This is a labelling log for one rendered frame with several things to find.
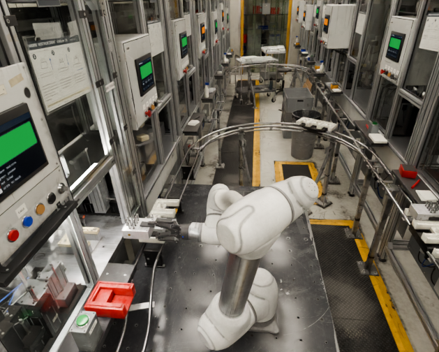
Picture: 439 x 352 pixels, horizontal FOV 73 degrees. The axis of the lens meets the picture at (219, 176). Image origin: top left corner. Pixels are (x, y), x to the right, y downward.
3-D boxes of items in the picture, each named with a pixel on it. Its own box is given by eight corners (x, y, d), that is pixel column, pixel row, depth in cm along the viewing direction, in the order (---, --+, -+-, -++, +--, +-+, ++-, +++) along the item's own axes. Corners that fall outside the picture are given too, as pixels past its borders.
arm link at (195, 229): (203, 218, 140) (190, 218, 141) (199, 231, 133) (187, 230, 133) (204, 233, 145) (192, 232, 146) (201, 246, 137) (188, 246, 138)
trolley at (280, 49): (286, 89, 737) (289, 47, 687) (262, 90, 736) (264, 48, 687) (279, 82, 809) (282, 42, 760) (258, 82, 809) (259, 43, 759)
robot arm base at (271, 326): (276, 292, 151) (277, 285, 148) (279, 334, 132) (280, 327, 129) (240, 290, 153) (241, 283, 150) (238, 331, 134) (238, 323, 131)
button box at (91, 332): (93, 352, 105) (85, 332, 99) (72, 350, 106) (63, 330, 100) (103, 330, 112) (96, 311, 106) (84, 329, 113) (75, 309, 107)
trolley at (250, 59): (239, 105, 638) (240, 58, 589) (233, 98, 685) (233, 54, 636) (278, 102, 652) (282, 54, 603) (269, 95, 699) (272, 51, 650)
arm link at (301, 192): (276, 181, 103) (248, 196, 95) (312, 160, 88) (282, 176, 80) (296, 214, 101) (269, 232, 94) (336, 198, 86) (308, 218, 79)
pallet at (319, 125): (295, 129, 308) (296, 120, 303) (301, 125, 318) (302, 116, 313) (330, 137, 288) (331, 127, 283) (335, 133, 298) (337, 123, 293)
